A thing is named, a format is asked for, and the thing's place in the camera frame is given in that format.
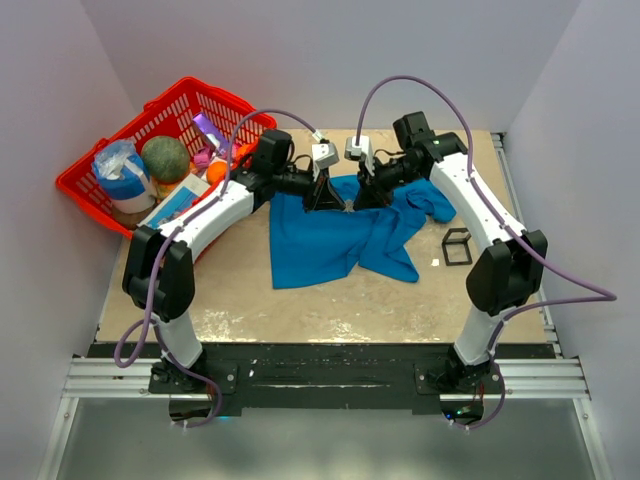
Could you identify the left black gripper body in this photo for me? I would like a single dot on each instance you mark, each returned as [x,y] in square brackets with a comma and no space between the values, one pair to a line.
[311,199]

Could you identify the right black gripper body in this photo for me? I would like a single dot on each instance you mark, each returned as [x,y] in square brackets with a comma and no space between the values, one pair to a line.
[381,185]

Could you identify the blue garment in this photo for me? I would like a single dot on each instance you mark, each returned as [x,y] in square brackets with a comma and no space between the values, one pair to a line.
[310,248]

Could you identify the black square frame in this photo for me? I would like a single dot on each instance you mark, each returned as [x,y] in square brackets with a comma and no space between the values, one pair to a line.
[457,240]

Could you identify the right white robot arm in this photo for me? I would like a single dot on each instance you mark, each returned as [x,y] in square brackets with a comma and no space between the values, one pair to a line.
[508,271]

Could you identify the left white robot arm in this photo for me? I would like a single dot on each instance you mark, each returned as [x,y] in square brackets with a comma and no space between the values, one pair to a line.
[159,272]

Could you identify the orange fruit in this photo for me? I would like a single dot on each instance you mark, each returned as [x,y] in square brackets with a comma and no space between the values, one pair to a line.
[216,172]

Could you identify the pink packet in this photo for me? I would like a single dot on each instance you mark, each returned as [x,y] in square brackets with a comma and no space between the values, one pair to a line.
[206,155]

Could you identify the purple box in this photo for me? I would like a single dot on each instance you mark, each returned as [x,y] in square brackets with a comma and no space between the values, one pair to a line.
[210,134]

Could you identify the blue white flat box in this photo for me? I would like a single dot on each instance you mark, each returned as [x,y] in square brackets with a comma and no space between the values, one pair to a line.
[179,199]

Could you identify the green round melon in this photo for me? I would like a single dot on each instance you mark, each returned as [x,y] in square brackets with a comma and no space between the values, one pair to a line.
[166,159]

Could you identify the red plastic basket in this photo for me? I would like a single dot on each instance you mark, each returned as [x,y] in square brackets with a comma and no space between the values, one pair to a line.
[171,115]

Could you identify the blue white wrapped package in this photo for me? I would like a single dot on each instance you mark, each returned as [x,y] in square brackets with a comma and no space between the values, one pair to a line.
[122,175]

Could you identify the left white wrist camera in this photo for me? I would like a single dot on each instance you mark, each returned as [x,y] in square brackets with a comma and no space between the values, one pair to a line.
[324,155]

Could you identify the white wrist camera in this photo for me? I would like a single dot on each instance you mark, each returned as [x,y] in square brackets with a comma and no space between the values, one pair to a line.
[359,148]
[324,155]

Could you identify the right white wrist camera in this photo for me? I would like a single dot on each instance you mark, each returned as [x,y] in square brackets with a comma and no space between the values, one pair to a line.
[359,148]

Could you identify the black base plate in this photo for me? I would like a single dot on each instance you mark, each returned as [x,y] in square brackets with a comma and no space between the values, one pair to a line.
[233,377]

